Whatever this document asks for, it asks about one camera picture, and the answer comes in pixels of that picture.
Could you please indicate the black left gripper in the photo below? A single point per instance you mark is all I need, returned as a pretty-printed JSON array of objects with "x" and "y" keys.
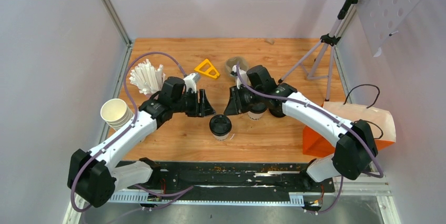
[{"x": 204, "y": 108}]

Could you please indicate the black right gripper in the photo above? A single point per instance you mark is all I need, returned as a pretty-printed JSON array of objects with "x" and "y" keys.
[{"x": 235, "y": 105}]

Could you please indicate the white paper coffee cup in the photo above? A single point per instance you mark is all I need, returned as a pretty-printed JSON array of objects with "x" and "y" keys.
[{"x": 256, "y": 115}]

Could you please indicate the orange and white paper bag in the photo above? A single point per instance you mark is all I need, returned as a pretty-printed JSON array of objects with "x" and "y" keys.
[{"x": 381, "y": 121}]

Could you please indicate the black plastic cup lid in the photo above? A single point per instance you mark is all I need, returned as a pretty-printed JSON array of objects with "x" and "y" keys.
[{"x": 259, "y": 108}]

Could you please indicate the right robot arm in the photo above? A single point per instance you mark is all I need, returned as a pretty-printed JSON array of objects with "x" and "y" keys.
[{"x": 354, "y": 143}]

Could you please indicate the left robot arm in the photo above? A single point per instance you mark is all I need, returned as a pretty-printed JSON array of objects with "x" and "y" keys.
[{"x": 95, "y": 175}]

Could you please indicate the yellow plastic triangle piece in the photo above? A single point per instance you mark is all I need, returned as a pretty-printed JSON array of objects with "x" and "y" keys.
[{"x": 206, "y": 68}]

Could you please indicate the stack of black lids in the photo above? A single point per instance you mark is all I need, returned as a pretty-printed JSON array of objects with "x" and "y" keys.
[{"x": 277, "y": 112}]

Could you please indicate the cardboard cup carrier stack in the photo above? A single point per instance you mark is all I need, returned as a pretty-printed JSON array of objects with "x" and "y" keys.
[{"x": 231, "y": 62}]

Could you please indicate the pink cup of straws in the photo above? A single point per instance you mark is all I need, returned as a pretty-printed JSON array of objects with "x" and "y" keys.
[{"x": 147, "y": 78}]

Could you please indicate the stack of white paper cups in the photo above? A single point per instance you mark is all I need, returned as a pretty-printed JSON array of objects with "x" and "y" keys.
[{"x": 116, "y": 113}]

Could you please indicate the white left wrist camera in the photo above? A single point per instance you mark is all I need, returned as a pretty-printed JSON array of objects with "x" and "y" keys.
[{"x": 191, "y": 81}]

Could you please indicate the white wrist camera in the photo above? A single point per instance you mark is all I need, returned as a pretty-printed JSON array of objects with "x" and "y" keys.
[
  {"x": 191, "y": 81},
  {"x": 241, "y": 78}
]

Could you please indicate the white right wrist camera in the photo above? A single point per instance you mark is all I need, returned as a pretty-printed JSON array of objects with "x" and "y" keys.
[{"x": 241, "y": 78}]

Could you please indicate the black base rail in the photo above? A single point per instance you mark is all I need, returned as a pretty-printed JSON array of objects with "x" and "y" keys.
[{"x": 235, "y": 182}]

